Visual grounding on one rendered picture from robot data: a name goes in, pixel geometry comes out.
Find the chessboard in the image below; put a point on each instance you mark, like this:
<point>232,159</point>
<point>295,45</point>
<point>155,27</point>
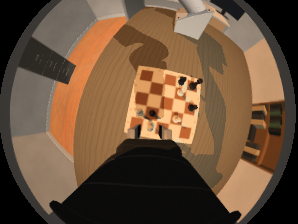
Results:
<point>156,89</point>

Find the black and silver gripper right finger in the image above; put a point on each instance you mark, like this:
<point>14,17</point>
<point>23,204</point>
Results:
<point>165,133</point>

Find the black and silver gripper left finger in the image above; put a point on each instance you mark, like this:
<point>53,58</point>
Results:
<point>135,132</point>

